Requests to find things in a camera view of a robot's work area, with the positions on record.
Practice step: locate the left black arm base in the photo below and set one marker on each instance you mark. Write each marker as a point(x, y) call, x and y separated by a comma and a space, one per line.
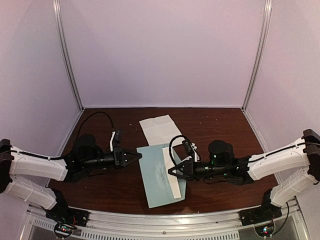
point(62, 213)

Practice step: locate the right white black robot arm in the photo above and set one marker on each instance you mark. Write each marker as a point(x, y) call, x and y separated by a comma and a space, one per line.
point(304, 153)

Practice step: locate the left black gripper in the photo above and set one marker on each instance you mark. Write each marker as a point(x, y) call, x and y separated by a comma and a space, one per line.
point(119, 157)

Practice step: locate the light blue envelope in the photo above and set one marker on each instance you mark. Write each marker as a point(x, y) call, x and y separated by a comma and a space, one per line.
point(160, 187)

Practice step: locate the right aluminium frame post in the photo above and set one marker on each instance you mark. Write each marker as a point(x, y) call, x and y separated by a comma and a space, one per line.
point(264, 31)

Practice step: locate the aluminium frame post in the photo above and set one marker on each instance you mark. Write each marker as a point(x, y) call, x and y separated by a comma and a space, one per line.
point(65, 53)
point(264, 31)

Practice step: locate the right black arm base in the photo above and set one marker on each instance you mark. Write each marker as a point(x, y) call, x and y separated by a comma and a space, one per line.
point(263, 213)

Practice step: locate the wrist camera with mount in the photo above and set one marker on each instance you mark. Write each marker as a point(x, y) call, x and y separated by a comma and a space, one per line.
point(115, 139)
point(191, 150)

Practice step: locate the white creased paper sheet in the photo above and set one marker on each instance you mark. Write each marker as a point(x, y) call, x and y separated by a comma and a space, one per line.
point(159, 130)

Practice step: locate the front aluminium rail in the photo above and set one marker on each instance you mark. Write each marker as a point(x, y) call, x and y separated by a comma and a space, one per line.
point(221, 225)

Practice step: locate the left aluminium frame post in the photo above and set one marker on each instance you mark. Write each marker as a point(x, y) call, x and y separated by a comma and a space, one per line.
point(65, 53)

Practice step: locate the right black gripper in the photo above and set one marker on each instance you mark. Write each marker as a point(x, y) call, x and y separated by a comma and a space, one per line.
point(191, 175)

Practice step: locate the round circuit board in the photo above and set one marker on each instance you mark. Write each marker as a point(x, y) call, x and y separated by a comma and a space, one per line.
point(265, 230)
point(63, 231)

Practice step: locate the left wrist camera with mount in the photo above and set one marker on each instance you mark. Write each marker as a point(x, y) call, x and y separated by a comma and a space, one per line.
point(115, 139)

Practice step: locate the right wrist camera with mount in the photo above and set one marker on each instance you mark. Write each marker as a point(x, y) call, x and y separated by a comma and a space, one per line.
point(191, 150)

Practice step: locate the right round circuit board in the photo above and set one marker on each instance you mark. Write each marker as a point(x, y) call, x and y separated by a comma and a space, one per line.
point(265, 230)

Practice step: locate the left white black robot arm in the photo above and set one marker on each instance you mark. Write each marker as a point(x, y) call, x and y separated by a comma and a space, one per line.
point(85, 156)

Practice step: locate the left round circuit board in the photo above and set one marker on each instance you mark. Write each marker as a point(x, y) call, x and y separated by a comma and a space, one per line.
point(63, 231)

